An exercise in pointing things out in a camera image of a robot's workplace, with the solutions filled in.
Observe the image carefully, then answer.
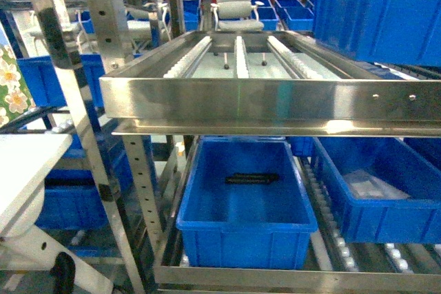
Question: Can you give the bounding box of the white table edge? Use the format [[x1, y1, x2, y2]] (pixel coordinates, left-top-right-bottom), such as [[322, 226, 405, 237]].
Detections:
[[1, 134, 72, 237]]

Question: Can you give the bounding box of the flower gift bag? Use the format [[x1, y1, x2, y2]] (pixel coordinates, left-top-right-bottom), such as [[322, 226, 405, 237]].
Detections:
[[0, 26, 36, 127]]

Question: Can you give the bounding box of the blue bin upper right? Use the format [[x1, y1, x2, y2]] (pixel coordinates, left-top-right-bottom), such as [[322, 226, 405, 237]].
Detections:
[[314, 0, 440, 67]]

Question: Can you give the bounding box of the blue bin lower right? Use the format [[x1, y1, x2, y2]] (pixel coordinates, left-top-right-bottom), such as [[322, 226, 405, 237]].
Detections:
[[311, 137, 440, 244]]

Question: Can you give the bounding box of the grey office chair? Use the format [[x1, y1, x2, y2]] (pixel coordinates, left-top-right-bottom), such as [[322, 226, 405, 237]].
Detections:
[[210, 0, 264, 32]]

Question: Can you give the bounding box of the blue bin with black item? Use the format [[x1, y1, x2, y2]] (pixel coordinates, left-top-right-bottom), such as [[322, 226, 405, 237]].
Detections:
[[176, 136, 318, 270]]

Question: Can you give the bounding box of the black item in bin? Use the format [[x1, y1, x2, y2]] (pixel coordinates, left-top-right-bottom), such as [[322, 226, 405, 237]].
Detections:
[[225, 173, 280, 185]]

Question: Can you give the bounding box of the stainless steel rack rail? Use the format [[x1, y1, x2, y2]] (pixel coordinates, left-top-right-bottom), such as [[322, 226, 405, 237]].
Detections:
[[100, 31, 440, 137]]

